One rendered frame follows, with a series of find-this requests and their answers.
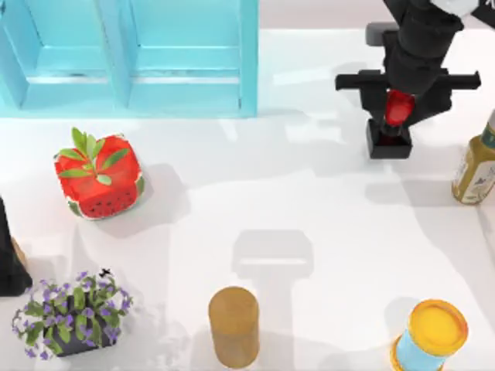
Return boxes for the light blue rack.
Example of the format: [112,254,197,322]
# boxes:
[0,0,259,119]

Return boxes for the red trophy with black base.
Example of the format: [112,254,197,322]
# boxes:
[367,88,417,161]

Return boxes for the red watermelon plant pot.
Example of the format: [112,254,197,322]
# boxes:
[53,127,145,222]

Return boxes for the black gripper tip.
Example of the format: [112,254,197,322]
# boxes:
[0,196,34,298]

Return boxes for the pale grey rounded box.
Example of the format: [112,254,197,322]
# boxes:
[364,22,401,46]

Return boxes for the olive green bottle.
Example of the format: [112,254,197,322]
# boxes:
[450,109,495,208]

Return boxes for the brown wooden cup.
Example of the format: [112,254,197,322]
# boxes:
[207,285,261,366]

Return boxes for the yellow and blue can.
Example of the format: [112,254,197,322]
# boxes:
[390,298,470,371]

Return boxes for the purple flowers in black pot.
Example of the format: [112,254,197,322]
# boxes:
[11,267,135,361]

